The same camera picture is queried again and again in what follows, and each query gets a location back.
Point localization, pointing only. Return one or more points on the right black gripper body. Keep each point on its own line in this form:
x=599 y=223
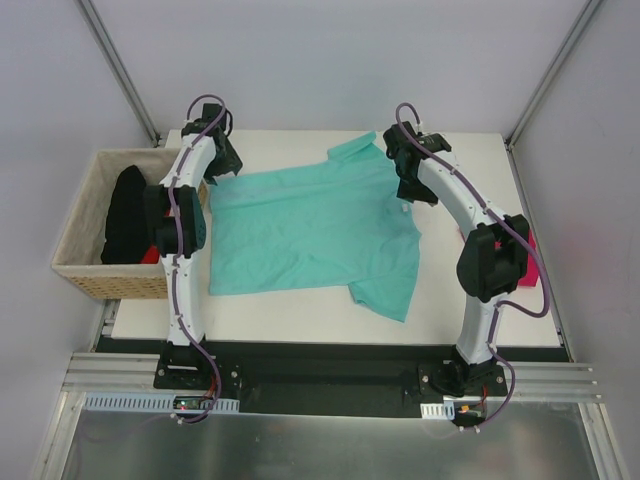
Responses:
x=417 y=191

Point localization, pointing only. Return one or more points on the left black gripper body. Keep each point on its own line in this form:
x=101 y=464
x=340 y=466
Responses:
x=228 y=163

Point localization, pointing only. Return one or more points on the teal t-shirt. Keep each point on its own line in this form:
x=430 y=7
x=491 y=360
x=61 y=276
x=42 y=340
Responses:
x=335 y=223

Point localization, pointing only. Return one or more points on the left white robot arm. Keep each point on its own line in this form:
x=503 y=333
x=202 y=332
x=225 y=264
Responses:
x=178 y=229

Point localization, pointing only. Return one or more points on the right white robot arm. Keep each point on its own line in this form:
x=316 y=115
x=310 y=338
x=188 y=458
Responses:
x=473 y=362

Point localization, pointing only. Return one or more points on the red garment in basket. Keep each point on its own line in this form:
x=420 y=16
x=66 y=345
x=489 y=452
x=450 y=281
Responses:
x=151 y=256

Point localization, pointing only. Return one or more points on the black garment in basket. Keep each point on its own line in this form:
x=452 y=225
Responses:
x=126 y=234

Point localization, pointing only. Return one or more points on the pink folded t-shirt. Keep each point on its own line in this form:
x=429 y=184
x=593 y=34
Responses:
x=527 y=270

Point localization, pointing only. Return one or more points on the wicker laundry basket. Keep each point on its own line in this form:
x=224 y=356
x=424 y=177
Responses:
x=77 y=257

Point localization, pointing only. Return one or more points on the left aluminium corner post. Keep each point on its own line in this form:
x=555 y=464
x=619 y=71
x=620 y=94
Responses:
x=114 y=61

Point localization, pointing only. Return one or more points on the aluminium corner post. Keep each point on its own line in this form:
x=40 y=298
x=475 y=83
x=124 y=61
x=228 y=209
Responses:
x=584 y=19
x=114 y=61

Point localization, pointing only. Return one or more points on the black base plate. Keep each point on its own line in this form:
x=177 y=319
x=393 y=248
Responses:
x=384 y=381

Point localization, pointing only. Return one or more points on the right aluminium corner post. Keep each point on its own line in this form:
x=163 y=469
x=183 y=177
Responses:
x=584 y=19

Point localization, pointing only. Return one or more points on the right white cable duct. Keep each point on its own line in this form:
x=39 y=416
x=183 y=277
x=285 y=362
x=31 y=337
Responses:
x=438 y=411

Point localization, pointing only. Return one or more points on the white cable duct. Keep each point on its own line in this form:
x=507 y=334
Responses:
x=438 y=411
x=157 y=403

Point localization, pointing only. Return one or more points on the aluminium rail frame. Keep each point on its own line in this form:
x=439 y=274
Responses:
x=535 y=381

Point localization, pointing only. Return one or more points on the left white cable duct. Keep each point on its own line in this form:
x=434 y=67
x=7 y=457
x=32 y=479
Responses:
x=157 y=403

